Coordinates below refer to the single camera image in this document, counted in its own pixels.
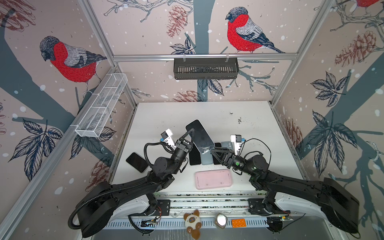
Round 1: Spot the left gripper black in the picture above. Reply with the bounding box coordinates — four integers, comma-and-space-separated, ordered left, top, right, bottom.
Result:
168, 129, 193, 176

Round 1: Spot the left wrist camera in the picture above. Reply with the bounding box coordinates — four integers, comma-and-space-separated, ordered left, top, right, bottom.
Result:
160, 129, 175, 148

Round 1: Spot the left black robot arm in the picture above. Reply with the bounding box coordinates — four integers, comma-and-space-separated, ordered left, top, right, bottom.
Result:
68, 129, 195, 238

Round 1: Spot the orange block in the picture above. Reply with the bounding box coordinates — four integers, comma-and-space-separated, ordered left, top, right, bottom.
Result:
231, 219, 247, 228

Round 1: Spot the blue phone black screen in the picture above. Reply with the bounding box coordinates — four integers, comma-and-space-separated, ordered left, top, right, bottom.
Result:
189, 151, 202, 166

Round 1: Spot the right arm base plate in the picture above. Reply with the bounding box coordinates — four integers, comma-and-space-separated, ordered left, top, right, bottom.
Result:
248, 199, 290, 217

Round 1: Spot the black wire wall basket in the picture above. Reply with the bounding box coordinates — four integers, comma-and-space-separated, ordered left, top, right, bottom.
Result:
174, 58, 239, 80

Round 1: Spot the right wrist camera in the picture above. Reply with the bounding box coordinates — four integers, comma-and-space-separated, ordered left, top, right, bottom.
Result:
231, 135, 243, 155

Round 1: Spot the pink phone case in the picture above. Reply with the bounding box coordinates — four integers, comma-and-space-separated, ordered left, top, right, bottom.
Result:
195, 169, 233, 190

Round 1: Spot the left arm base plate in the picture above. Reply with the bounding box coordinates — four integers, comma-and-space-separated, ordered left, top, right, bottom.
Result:
129, 199, 171, 217

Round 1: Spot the white wire wall basket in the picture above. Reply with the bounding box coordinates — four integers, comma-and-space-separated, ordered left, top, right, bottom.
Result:
75, 73, 128, 138

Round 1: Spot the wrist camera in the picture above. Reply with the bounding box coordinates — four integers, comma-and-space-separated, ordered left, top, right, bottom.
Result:
231, 135, 243, 155
160, 129, 175, 148

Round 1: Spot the brown white plush toy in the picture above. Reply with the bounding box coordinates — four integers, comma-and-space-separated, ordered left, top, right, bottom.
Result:
184, 210, 202, 240

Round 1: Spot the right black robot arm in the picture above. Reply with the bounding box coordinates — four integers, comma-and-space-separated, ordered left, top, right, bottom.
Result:
210, 147, 360, 235

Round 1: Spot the light blue phone case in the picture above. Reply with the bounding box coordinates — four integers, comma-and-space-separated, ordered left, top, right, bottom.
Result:
201, 152, 214, 165
221, 141, 234, 151

